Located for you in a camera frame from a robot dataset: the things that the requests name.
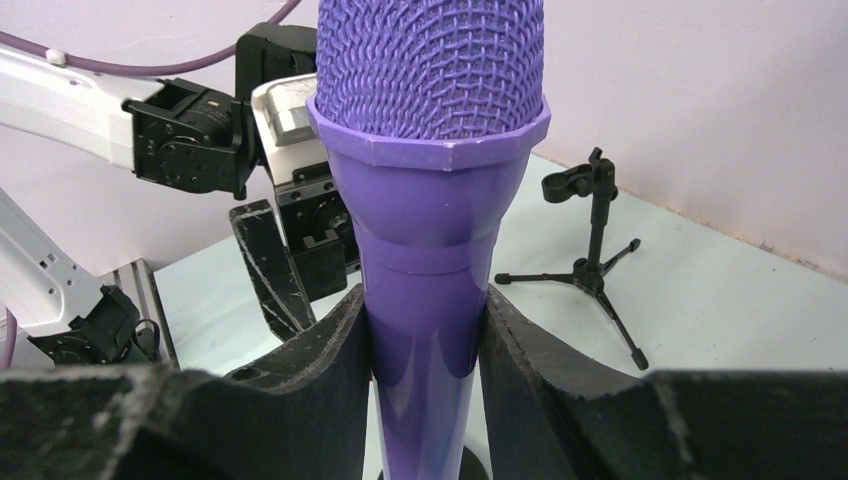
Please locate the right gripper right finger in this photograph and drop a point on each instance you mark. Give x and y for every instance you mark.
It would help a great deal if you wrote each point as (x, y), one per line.
(554, 413)

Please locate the purple microphone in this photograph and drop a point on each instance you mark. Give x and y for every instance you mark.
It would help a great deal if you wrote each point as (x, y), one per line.
(428, 111)

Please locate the round base mic stand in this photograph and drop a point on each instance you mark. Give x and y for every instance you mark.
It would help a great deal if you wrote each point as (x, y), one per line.
(471, 467)

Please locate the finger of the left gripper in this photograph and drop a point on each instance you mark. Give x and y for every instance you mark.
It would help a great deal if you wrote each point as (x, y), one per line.
(271, 269)

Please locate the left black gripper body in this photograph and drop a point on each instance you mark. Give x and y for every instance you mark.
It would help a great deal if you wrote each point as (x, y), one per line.
(318, 230)

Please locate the black tripod clip stand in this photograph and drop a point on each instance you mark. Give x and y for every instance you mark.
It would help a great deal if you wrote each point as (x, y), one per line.
(595, 178)

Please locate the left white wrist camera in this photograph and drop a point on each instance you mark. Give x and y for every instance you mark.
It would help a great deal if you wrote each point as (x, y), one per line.
(284, 127)

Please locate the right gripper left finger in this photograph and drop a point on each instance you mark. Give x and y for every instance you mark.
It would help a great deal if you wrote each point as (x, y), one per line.
(298, 412)

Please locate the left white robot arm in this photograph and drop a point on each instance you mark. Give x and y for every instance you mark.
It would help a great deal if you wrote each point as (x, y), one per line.
(102, 165)

